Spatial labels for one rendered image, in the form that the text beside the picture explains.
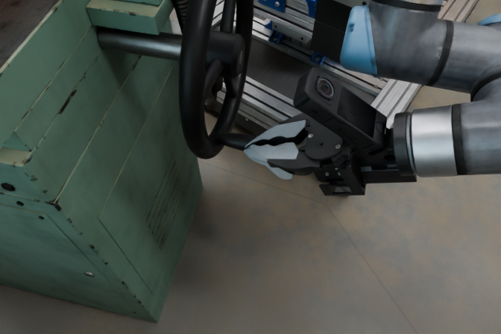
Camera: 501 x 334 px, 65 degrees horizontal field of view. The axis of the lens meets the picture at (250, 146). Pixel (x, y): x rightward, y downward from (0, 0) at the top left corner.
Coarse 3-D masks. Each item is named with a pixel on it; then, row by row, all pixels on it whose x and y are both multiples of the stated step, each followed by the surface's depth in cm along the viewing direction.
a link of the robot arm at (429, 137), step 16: (416, 112) 42; (432, 112) 40; (448, 112) 39; (416, 128) 40; (432, 128) 39; (448, 128) 38; (416, 144) 40; (432, 144) 39; (448, 144) 38; (416, 160) 40; (432, 160) 39; (448, 160) 39; (432, 176) 41; (448, 176) 41
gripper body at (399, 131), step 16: (320, 128) 47; (400, 128) 41; (320, 144) 46; (336, 144) 44; (384, 144) 44; (400, 144) 41; (336, 160) 44; (352, 160) 45; (368, 160) 46; (384, 160) 45; (400, 160) 41; (320, 176) 49; (336, 176) 48; (352, 176) 46; (368, 176) 48; (384, 176) 47; (400, 176) 46; (416, 176) 46; (336, 192) 50; (352, 192) 48
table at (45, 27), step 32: (0, 0) 46; (32, 0) 46; (64, 0) 46; (96, 0) 51; (0, 32) 42; (32, 32) 42; (64, 32) 47; (0, 64) 39; (32, 64) 43; (0, 96) 39; (32, 96) 44; (0, 128) 40
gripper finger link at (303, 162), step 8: (304, 152) 47; (272, 160) 48; (280, 160) 48; (288, 160) 47; (296, 160) 46; (304, 160) 46; (312, 160) 45; (320, 160) 45; (280, 168) 48; (288, 168) 46; (296, 168) 46; (304, 168) 45; (312, 168) 45; (320, 168) 45
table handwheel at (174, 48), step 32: (192, 0) 40; (224, 0) 52; (128, 32) 54; (160, 32) 54; (192, 32) 39; (224, 32) 52; (192, 64) 40; (224, 64) 51; (192, 96) 41; (192, 128) 44; (224, 128) 60
